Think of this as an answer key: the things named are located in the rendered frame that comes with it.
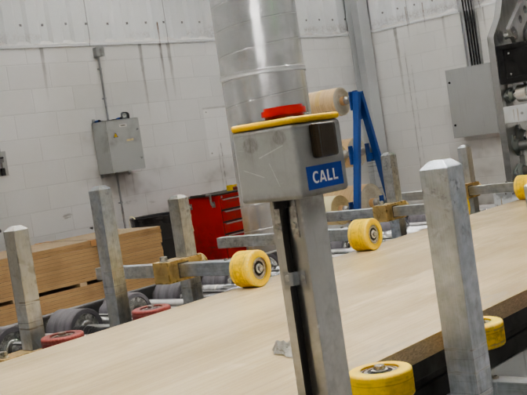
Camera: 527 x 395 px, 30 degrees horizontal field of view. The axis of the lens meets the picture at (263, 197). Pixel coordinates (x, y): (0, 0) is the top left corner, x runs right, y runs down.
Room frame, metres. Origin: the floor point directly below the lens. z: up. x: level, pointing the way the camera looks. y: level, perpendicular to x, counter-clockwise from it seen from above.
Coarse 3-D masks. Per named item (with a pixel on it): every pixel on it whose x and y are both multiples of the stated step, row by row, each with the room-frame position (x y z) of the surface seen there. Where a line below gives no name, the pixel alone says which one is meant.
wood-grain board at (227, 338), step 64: (384, 256) 2.29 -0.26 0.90; (512, 256) 2.00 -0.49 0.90; (192, 320) 1.80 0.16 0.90; (256, 320) 1.70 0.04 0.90; (384, 320) 1.53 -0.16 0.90; (0, 384) 1.48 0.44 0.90; (64, 384) 1.41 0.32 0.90; (128, 384) 1.35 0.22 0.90; (192, 384) 1.29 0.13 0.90; (256, 384) 1.24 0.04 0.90
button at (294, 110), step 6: (270, 108) 0.86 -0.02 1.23; (276, 108) 0.86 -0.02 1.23; (282, 108) 0.86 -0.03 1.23; (288, 108) 0.85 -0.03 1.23; (294, 108) 0.86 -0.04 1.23; (300, 108) 0.86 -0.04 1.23; (264, 114) 0.86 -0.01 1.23; (270, 114) 0.86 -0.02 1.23; (276, 114) 0.86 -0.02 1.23; (282, 114) 0.86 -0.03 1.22; (288, 114) 0.86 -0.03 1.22; (294, 114) 0.86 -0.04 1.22; (300, 114) 0.86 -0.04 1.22
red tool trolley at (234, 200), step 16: (224, 192) 9.74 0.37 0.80; (192, 208) 9.74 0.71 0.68; (208, 208) 9.61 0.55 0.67; (224, 208) 9.57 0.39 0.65; (240, 208) 9.74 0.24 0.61; (192, 224) 9.76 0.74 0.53; (208, 224) 9.63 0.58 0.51; (224, 224) 9.54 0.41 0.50; (240, 224) 9.73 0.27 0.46; (208, 240) 9.65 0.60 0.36; (208, 256) 9.67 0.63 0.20; (224, 256) 9.54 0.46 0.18
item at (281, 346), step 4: (276, 340) 1.42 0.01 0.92; (276, 344) 1.42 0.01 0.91; (280, 344) 1.42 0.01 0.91; (284, 344) 1.42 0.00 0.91; (288, 344) 1.41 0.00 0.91; (276, 348) 1.40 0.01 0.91; (280, 348) 1.39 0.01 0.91; (284, 348) 1.39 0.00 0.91; (288, 348) 1.38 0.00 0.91; (276, 352) 1.39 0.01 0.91; (280, 352) 1.39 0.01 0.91; (284, 352) 1.38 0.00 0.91; (288, 352) 1.38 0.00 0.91; (288, 356) 1.36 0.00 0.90; (292, 356) 1.36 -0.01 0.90
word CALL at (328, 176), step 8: (312, 168) 0.84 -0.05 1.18; (320, 168) 0.85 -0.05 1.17; (328, 168) 0.86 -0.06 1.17; (336, 168) 0.87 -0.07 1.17; (312, 176) 0.84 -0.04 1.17; (320, 176) 0.85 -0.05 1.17; (328, 176) 0.85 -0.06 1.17; (336, 176) 0.86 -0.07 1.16; (312, 184) 0.84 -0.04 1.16; (320, 184) 0.84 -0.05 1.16; (328, 184) 0.85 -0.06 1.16; (336, 184) 0.86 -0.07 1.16
